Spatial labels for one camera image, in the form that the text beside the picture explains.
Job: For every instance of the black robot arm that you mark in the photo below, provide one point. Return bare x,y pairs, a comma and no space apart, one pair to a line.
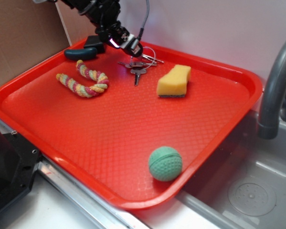
103,14

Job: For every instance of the dark green cucumber toy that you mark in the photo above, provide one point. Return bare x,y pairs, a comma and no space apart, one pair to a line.
81,54

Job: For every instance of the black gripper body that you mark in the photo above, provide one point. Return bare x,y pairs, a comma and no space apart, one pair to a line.
115,31

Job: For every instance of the red plastic tray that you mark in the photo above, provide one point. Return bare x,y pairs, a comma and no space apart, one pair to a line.
105,142

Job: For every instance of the grey toy faucet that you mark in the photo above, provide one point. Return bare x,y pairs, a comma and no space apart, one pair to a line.
273,105

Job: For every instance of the silver keys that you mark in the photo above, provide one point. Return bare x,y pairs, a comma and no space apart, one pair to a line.
139,67

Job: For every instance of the multicolour braided rope toy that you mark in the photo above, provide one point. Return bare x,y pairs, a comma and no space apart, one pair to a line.
88,83

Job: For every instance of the grey toy sink basin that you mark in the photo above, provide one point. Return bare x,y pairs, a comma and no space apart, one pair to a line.
242,185

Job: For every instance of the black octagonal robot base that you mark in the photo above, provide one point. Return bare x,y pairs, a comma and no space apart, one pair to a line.
19,160

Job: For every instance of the yellow sponge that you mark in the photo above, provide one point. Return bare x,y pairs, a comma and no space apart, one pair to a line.
174,83

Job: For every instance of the brown cardboard panel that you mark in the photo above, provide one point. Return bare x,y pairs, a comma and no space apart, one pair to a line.
29,34

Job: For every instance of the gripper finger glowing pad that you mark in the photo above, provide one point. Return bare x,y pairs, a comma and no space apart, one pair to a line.
113,44
134,48

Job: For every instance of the green dimpled ball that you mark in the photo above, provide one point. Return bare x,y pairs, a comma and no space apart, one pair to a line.
165,164

